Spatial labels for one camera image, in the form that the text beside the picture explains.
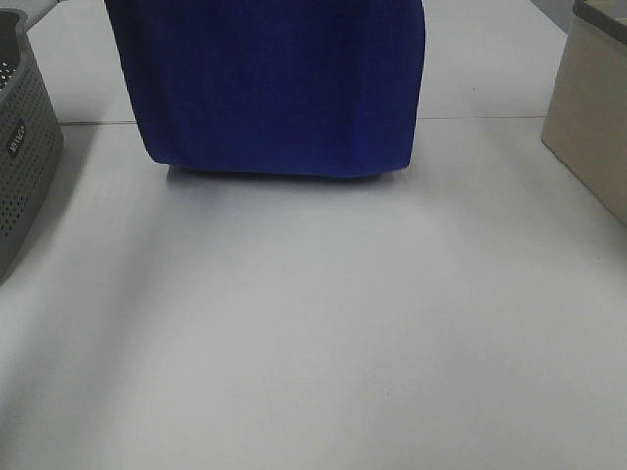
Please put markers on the beige storage box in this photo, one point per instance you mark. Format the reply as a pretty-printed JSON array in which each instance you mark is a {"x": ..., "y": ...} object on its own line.
[{"x": 585, "y": 126}]

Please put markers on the blue towel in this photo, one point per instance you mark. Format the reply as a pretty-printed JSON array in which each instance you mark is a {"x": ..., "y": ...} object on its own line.
[{"x": 305, "y": 88}]

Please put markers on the grey perforated plastic basket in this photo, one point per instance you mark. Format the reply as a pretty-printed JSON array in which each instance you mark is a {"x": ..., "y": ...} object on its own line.
[{"x": 31, "y": 137}]

